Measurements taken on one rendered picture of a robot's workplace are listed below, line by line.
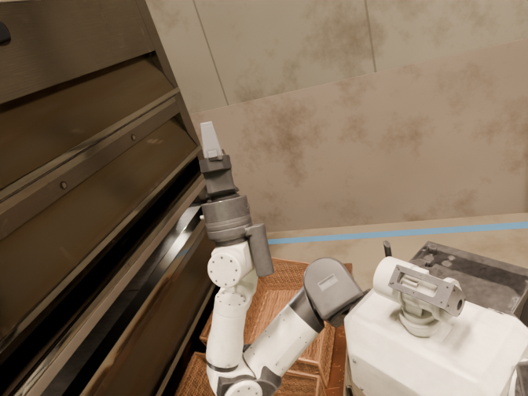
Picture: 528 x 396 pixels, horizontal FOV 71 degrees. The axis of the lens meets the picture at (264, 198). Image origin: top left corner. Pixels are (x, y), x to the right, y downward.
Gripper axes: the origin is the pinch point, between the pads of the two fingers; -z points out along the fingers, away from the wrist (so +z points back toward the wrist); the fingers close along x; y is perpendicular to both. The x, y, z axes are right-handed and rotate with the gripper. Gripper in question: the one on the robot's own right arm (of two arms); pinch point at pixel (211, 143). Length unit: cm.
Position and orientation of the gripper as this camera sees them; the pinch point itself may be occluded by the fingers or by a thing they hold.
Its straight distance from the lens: 71.0
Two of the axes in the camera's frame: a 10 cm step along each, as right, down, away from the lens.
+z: 2.0, 9.8, 0.5
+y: -9.8, 2.1, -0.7
